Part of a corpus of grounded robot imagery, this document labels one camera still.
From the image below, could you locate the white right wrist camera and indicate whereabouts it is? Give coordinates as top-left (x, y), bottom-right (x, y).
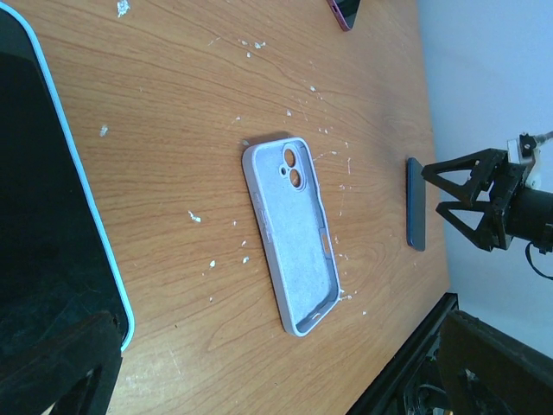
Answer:
top-left (507, 131), bottom-right (552, 190)

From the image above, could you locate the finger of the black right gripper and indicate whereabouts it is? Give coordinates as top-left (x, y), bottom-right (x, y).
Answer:
top-left (436, 201), bottom-right (505, 251)
top-left (422, 148), bottom-right (508, 206)

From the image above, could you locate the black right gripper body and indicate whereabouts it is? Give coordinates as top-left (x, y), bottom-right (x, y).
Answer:
top-left (477, 160), bottom-right (540, 249)

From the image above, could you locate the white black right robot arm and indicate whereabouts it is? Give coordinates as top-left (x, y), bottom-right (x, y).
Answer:
top-left (422, 149), bottom-right (552, 253)

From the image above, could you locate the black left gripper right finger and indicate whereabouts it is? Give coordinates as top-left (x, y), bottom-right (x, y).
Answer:
top-left (437, 310), bottom-right (552, 414)

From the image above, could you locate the black smartphone dark blue edge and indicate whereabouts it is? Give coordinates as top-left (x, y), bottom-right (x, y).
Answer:
top-left (406, 157), bottom-right (426, 252)

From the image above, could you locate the lavender phone case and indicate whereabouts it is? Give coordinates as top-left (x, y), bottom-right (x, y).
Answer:
top-left (242, 137), bottom-right (341, 337)

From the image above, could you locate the black smartphone red edge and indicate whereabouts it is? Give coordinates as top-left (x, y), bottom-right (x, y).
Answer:
top-left (327, 0), bottom-right (360, 32)

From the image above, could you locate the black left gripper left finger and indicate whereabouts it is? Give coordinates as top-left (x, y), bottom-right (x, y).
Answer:
top-left (1, 311), bottom-right (123, 414)

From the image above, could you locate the light blue phone case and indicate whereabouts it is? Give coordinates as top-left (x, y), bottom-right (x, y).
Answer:
top-left (0, 3), bottom-right (137, 354)

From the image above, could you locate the black aluminium frame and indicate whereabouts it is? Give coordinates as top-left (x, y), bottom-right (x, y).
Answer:
top-left (348, 293), bottom-right (458, 414)

